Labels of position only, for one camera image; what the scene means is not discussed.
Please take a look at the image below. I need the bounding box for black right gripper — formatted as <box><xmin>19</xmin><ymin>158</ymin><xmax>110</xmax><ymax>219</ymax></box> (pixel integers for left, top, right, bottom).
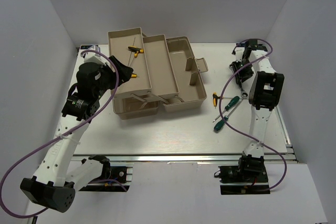
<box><xmin>232</xmin><ymin>59</ymin><xmax>254</xmax><ymax>84</ymax></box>

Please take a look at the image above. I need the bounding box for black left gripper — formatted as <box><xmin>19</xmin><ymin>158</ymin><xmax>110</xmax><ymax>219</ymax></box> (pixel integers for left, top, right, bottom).
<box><xmin>94</xmin><ymin>56</ymin><xmax>133</xmax><ymax>99</ymax></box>

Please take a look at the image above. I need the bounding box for yellow black T-handle hex key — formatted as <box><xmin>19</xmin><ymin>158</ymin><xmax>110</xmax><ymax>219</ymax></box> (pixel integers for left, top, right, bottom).
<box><xmin>131</xmin><ymin>73</ymin><xmax>138</xmax><ymax>79</ymax></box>

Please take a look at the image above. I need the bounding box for long yellow black T-handle key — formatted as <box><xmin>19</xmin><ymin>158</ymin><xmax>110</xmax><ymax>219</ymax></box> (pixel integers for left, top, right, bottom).
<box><xmin>128</xmin><ymin>38</ymin><xmax>144</xmax><ymax>67</ymax></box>

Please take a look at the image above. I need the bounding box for silver ratchet wrench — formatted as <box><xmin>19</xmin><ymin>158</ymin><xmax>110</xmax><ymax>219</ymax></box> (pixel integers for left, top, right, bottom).
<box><xmin>238</xmin><ymin>83</ymin><xmax>248</xmax><ymax>99</ymax></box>

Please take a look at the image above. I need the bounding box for beige plastic toolbox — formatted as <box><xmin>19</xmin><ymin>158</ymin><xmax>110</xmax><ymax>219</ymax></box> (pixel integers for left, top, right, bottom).
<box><xmin>108</xmin><ymin>28</ymin><xmax>208</xmax><ymax>120</ymax></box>

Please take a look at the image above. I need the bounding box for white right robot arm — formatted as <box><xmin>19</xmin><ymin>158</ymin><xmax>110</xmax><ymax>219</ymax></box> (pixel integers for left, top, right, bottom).
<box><xmin>231</xmin><ymin>46</ymin><xmax>285</xmax><ymax>182</ymax></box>

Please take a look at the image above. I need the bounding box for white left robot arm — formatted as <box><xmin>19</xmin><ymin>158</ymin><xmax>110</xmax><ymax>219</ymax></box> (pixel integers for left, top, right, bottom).
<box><xmin>20</xmin><ymin>56</ymin><xmax>133</xmax><ymax>212</ymax></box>

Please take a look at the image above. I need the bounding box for small green screwdriver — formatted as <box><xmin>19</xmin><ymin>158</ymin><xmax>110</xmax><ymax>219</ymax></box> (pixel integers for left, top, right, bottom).
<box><xmin>222</xmin><ymin>96</ymin><xmax>241</xmax><ymax>113</ymax></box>

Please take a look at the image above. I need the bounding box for blue label sticker left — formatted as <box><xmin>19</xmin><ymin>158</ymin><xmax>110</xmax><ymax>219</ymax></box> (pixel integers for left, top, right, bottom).
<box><xmin>80</xmin><ymin>45</ymin><xmax>96</xmax><ymax>50</ymax></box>

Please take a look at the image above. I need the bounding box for large green screwdriver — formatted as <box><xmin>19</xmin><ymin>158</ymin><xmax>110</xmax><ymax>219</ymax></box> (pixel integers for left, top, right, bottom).
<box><xmin>213</xmin><ymin>115</ymin><xmax>229</xmax><ymax>133</ymax></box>

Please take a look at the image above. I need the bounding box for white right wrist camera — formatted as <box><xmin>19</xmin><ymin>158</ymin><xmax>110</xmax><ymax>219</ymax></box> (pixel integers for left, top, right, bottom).
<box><xmin>232</xmin><ymin>47</ymin><xmax>245</xmax><ymax>62</ymax></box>

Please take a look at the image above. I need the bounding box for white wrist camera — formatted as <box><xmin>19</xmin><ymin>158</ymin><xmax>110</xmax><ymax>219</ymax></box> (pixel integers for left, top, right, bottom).
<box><xmin>232</xmin><ymin>47</ymin><xmax>245</xmax><ymax>62</ymax></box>
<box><xmin>80</xmin><ymin>52</ymin><xmax>107</xmax><ymax>65</ymax></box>

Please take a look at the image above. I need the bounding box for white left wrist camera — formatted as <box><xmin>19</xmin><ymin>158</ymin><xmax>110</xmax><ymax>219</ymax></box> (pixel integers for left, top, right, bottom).
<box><xmin>80</xmin><ymin>52</ymin><xmax>107</xmax><ymax>65</ymax></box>

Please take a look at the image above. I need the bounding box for aluminium table front rail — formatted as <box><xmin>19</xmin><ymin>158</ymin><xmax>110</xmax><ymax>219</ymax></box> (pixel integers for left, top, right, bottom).
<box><xmin>71</xmin><ymin>153</ymin><xmax>297</xmax><ymax>162</ymax></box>

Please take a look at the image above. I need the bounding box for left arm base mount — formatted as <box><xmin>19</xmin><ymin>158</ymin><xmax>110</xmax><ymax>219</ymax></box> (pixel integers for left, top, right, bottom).
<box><xmin>80</xmin><ymin>163</ymin><xmax>133</xmax><ymax>193</ymax></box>

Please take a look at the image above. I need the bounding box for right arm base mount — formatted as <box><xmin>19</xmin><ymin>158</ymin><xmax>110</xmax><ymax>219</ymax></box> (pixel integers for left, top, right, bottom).
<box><xmin>214</xmin><ymin>164</ymin><xmax>270</xmax><ymax>195</ymax></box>

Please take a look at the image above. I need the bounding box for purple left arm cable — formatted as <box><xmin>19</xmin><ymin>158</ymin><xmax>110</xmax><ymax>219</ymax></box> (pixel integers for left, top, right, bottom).
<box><xmin>0</xmin><ymin>49</ymin><xmax>129</xmax><ymax>219</ymax></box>

